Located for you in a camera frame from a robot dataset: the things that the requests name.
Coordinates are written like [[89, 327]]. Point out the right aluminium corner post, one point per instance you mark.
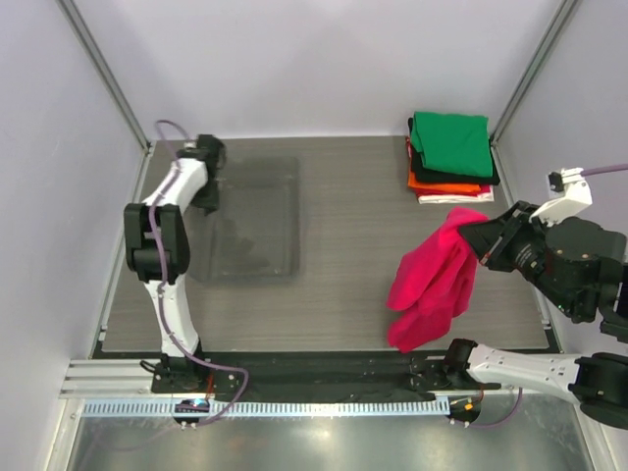
[[557, 25]]

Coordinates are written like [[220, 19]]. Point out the clear plastic bin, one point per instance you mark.
[[254, 236]]

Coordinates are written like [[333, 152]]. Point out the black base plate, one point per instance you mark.
[[312, 377]]

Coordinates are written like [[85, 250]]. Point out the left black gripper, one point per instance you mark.
[[210, 202]]

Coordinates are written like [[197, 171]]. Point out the red folded t-shirt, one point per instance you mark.
[[408, 147]]

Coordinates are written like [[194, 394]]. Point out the left aluminium corner post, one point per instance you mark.
[[99, 63]]

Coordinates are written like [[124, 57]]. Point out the white folded t-shirt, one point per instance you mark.
[[485, 195]]

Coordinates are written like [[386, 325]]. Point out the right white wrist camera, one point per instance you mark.
[[571, 194]]

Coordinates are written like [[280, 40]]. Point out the slotted cable duct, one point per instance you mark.
[[198, 409]]

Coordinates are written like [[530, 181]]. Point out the aluminium frame rail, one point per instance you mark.
[[105, 378]]

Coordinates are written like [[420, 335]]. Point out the black folded t-shirt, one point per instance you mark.
[[431, 176]]

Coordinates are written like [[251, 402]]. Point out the orange folded t-shirt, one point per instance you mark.
[[441, 188]]

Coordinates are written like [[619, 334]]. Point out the aluminium corner post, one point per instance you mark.
[[99, 63], [557, 25]]

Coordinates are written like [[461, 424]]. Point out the green folded t-shirt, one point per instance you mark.
[[453, 143]]

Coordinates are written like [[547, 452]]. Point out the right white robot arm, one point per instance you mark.
[[579, 268]]

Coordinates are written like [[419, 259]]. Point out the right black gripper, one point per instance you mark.
[[487, 238]]

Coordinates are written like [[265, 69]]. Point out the crimson red t-shirt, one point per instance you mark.
[[433, 283]]

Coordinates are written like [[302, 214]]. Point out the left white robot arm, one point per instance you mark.
[[158, 249]]

